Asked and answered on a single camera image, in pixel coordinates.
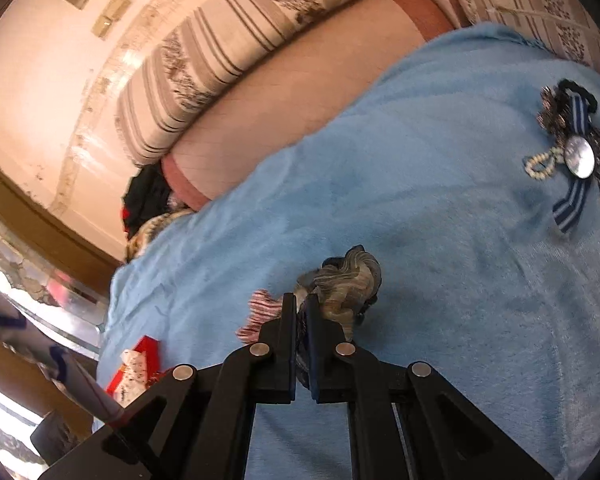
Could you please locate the dark beaded flower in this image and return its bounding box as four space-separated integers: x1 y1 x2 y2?
537 87 575 136

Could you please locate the blue striped ribbon brooch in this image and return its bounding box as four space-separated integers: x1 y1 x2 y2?
550 92 600 233

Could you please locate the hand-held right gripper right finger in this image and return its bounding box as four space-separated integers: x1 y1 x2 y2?
307 294 556 480

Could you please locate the pearl bead loop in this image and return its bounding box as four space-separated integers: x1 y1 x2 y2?
524 147 565 180

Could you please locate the grey striped scrunchie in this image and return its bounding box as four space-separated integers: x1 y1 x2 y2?
295 245 383 341

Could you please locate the black hair tie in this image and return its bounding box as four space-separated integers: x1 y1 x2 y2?
557 79 599 112

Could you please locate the red snack packet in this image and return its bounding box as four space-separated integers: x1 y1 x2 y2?
105 336 176 408

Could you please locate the dark cloth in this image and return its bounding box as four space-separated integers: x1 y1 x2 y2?
121 164 173 241

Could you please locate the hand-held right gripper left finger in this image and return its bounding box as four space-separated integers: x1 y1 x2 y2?
45 292 298 480

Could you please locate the red white striped scrunchie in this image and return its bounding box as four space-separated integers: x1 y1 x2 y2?
237 289 286 343

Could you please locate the striped floral sheet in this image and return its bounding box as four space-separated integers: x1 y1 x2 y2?
442 0 600 83

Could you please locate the blue fleece blanket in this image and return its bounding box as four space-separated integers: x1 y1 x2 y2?
92 22 600 480

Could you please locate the beige patterned cloth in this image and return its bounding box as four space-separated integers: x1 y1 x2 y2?
125 209 196 262

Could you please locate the wall light switch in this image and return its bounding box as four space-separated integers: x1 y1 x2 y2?
94 0 131 37

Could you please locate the striped floral pillow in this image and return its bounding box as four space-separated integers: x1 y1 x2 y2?
115 0 396 168

